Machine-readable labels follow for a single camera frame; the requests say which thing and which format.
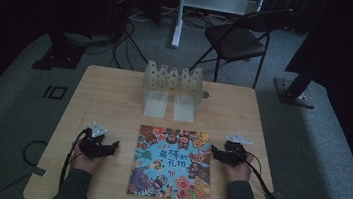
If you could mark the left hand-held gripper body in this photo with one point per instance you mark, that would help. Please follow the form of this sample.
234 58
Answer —
90 145

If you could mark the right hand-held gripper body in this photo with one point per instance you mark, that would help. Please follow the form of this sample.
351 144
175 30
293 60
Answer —
235 151

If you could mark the illustrated children's picture book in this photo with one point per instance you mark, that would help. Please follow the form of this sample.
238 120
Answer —
170 166

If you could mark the expandable metal bookend rack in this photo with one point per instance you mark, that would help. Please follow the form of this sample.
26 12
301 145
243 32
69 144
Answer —
173 79

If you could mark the person's left hand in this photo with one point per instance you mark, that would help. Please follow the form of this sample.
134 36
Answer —
85 163

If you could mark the person's right hand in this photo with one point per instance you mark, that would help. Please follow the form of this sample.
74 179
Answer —
240 172

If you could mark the round table grommet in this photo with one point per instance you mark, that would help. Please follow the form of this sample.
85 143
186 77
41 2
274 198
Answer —
205 94

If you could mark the black slanted stand with base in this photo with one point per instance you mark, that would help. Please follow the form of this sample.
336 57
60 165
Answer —
296 86

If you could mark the black stand base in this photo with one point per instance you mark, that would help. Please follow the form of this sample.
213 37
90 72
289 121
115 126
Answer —
60 57

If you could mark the black folding chair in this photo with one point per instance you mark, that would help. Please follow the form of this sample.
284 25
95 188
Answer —
238 41

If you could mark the white metal stand frame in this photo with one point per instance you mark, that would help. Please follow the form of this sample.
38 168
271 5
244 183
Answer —
178 22

